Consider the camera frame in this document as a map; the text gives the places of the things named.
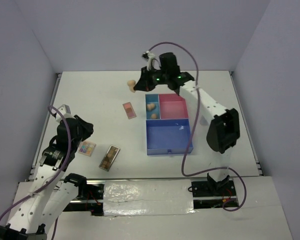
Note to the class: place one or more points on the foil covered base rail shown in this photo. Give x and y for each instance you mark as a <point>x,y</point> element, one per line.
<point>131,198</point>

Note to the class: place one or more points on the three-compartment organizer tray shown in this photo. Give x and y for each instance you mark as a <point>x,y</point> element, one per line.
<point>170,133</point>

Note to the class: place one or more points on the brown eyeshadow palette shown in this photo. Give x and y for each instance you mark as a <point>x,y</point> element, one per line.
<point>109,158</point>

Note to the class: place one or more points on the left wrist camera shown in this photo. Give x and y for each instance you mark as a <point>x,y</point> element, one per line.
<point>65,112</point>

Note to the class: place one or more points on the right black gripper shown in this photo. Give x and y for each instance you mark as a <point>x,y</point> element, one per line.
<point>144,83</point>

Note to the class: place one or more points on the pink blush palette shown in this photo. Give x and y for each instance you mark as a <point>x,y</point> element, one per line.
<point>128,108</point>

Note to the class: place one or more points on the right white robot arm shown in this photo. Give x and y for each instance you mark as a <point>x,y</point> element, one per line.
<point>223,123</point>

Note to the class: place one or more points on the colourful eyeshadow palette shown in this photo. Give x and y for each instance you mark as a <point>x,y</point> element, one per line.
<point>86,148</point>

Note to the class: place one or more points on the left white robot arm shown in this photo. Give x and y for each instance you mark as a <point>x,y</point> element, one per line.
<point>51,191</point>

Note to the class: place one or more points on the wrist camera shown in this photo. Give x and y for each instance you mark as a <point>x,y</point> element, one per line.
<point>65,112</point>
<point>149,57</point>

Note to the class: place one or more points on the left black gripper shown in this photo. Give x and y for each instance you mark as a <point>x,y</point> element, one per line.
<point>88,127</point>

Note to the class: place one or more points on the beige makeup sponge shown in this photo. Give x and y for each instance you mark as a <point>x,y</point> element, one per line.
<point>150,106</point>
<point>131,84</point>
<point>154,116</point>

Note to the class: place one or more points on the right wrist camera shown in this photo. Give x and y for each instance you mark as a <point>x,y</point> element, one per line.
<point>149,57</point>

